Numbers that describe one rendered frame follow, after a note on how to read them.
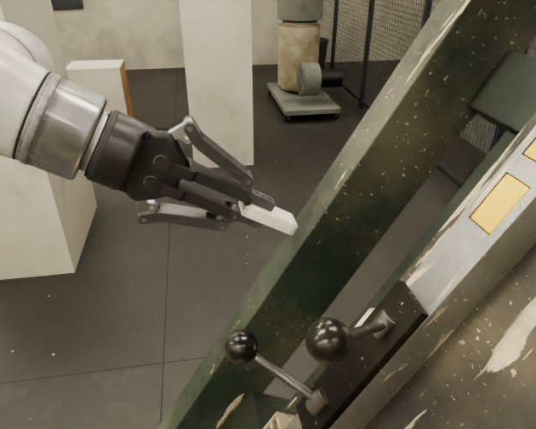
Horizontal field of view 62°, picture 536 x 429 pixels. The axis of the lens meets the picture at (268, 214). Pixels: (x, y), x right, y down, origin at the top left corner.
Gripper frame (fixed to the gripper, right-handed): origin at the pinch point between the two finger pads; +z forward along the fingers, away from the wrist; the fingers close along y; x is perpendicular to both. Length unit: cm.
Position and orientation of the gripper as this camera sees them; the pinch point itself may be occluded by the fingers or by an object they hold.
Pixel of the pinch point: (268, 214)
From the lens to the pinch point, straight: 52.4
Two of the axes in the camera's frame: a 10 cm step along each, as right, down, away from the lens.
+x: 1.9, 5.0, -8.5
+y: -5.0, 7.9, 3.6
